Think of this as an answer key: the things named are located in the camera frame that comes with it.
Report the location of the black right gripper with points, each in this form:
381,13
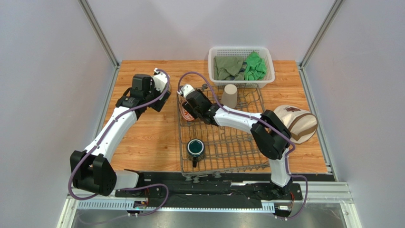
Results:
193,106

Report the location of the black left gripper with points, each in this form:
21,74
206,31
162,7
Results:
158,105

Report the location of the red patterned white bowl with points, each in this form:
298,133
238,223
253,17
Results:
185,114

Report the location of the beige plastic cup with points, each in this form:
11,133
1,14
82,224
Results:
229,96

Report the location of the dark green mug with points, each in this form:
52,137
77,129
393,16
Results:
196,151

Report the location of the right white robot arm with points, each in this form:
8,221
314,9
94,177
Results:
270,134

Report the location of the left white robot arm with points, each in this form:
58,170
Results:
91,171

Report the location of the olive green cloth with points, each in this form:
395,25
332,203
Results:
229,68

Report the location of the bright green cloth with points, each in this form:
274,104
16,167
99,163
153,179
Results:
256,68

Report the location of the white plastic basket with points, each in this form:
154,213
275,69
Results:
242,52

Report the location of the cream brown cap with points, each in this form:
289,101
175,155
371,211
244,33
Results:
301,123

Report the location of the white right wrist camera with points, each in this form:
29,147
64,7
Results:
185,90

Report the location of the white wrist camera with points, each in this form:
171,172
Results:
160,80
185,90

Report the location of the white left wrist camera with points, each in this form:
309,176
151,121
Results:
160,80

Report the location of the grey wire dish rack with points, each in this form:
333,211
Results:
227,149

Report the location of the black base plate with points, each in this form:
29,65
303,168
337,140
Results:
230,191

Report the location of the aluminium frame post left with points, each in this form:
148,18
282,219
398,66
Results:
99,32

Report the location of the aluminium frame post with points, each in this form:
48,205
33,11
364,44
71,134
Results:
99,32
335,8

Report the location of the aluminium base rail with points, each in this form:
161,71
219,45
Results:
327,203

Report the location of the aluminium frame post right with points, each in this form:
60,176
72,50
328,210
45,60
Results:
335,8

